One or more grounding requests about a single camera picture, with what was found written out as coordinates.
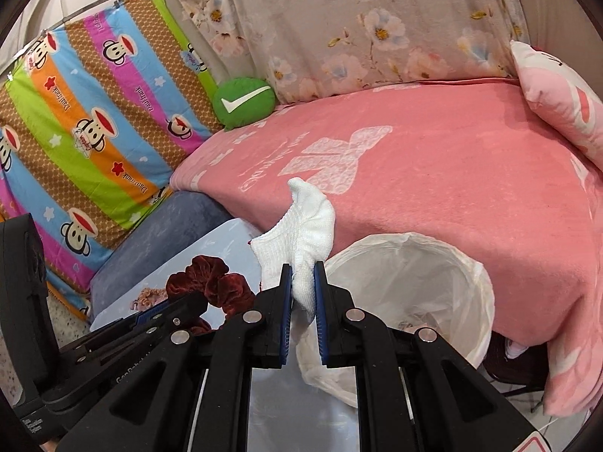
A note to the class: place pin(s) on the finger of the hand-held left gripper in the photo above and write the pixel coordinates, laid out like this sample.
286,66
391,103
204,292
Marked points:
150,315
103,367

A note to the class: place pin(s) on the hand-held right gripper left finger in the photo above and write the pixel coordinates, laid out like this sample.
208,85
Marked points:
286,301

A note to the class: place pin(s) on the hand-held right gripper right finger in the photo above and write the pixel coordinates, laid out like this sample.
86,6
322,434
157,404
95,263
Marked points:
320,301

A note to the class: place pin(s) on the dark red velvet scrunchie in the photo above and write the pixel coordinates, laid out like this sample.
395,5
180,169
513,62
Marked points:
212,282

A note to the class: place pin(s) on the white sock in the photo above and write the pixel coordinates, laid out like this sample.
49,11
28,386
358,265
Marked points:
306,226

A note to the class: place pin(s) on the white bag-lined trash bin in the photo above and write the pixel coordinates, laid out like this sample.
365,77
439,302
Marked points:
424,282

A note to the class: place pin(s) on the light blue palm-print cloth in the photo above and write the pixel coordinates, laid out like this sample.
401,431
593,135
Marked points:
226,245

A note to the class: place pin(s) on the blue-grey seat cushion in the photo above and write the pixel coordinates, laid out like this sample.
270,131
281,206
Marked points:
155,230

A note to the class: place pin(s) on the pink blanket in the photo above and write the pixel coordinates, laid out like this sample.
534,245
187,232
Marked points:
447,188

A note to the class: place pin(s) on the green round cushion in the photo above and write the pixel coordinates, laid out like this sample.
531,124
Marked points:
249,115

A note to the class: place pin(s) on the colourful monkey cartoon pillow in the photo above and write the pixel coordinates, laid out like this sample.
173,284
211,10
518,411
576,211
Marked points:
94,127

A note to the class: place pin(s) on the dark brown stool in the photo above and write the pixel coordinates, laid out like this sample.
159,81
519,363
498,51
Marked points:
523,362

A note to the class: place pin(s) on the floral beige cloth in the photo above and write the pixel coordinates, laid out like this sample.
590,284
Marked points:
353,23

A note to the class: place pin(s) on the thin metal rod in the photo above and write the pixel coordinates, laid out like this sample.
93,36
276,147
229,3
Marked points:
89,5

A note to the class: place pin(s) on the pink pillow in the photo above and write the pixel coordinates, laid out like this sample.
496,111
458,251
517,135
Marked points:
565,99

